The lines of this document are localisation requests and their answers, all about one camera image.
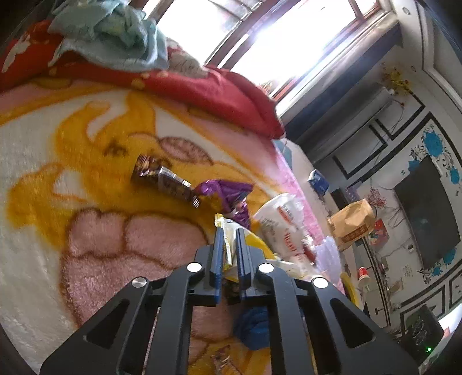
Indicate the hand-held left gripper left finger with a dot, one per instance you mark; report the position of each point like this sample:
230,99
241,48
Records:
218,259

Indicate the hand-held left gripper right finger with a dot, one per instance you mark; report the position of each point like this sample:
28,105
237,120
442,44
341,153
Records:
240,263

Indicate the yellow snack wrapper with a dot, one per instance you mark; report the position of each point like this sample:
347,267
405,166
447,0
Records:
229,238

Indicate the white plastic bag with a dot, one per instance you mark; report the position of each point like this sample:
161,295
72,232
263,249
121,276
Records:
281,223

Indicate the purple foil wrapper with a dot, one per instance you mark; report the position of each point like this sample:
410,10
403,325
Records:
227,191

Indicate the dark brown candy wrapper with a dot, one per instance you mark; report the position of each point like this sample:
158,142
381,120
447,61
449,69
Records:
169,182

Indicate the blue cloth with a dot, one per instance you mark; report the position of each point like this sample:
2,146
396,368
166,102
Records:
252,330

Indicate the clear plastic bag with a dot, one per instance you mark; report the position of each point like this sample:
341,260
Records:
328,254

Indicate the small blue box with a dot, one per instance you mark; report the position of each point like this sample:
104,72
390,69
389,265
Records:
318,181

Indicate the brown paper bag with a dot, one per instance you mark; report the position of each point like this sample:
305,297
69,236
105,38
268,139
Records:
352,221

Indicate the red and white cup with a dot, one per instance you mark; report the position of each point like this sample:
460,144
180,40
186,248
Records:
364,277

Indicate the red picture card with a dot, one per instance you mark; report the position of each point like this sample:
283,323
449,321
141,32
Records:
378,232

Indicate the red flower decoration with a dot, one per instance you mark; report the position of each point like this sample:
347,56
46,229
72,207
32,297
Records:
377,198

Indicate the red quilt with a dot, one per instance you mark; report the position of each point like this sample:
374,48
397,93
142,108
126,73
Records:
223,93

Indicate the white air conditioner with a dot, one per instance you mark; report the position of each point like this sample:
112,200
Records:
346,119

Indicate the black television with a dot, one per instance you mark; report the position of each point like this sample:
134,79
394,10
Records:
429,212

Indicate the black electronic box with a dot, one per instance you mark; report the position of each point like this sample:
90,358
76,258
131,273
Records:
424,331

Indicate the window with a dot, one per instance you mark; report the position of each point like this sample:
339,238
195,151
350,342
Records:
288,32

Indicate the yellow artificial flowers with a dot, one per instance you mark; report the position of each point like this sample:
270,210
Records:
397,79

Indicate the light blue blanket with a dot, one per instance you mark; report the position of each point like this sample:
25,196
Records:
108,36

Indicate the blue flower wall decal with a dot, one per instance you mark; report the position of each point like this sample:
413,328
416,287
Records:
433,144

